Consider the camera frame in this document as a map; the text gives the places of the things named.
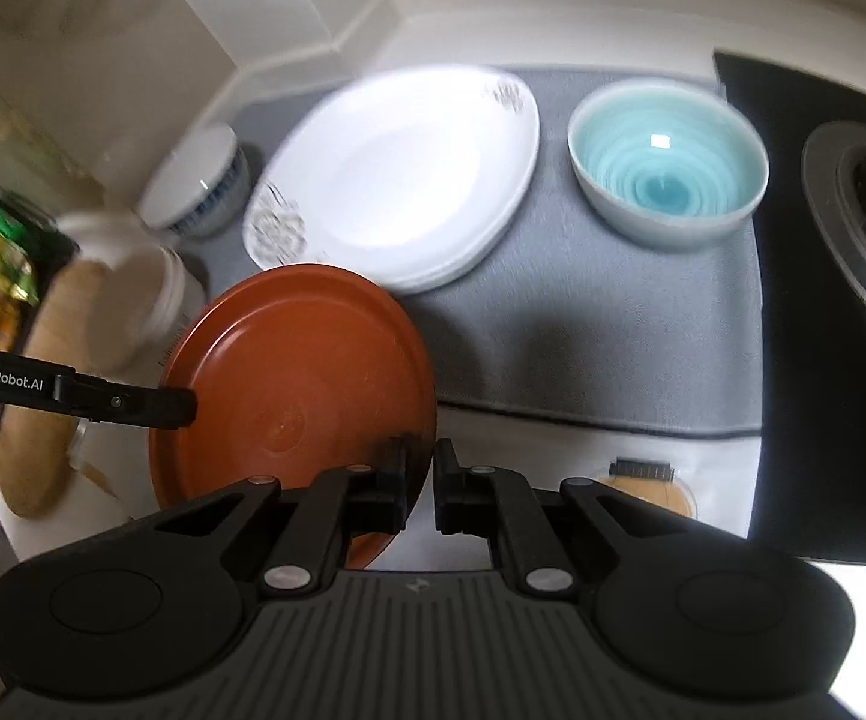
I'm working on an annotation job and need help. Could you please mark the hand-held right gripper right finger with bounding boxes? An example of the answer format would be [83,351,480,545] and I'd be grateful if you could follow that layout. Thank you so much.
[431,438,693,595]

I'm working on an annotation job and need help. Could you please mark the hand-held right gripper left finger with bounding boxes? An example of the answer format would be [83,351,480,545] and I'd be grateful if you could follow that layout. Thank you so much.
[154,435,413,595]

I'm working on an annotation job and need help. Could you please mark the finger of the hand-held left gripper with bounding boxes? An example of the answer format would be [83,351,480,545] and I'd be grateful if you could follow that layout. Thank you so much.
[53,372,200,430]

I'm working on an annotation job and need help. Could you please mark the brown round plate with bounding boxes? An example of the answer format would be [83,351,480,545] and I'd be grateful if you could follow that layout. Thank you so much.
[149,264,438,571]

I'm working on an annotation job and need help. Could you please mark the wooden cutting board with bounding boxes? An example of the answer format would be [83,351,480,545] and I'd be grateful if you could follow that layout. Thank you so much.
[0,261,107,516]

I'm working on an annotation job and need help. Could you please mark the white lidded jar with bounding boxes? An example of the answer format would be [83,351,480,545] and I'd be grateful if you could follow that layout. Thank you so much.
[58,213,206,374]

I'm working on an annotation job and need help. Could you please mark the plain white square plate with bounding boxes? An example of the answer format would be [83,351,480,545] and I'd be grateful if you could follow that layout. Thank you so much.
[373,165,541,296]

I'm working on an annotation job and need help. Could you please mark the grey dish mat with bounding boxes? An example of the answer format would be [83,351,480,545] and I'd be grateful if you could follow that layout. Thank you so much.
[200,64,765,440]

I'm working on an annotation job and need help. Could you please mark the blue patterned white bowl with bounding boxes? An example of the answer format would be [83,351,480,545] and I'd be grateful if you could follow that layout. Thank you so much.
[137,124,247,240]

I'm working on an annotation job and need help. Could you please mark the white square floral plate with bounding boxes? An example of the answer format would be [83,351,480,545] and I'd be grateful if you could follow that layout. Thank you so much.
[244,64,541,287]

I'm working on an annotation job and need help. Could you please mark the black gas stove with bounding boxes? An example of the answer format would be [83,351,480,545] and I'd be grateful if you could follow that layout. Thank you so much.
[713,50,866,565]

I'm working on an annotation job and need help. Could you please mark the light blue ceramic bowl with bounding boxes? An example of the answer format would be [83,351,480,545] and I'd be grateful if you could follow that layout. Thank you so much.
[568,79,771,252]

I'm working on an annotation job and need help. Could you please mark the metal stove burner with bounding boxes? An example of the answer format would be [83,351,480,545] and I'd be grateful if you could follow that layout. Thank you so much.
[801,120,866,347]

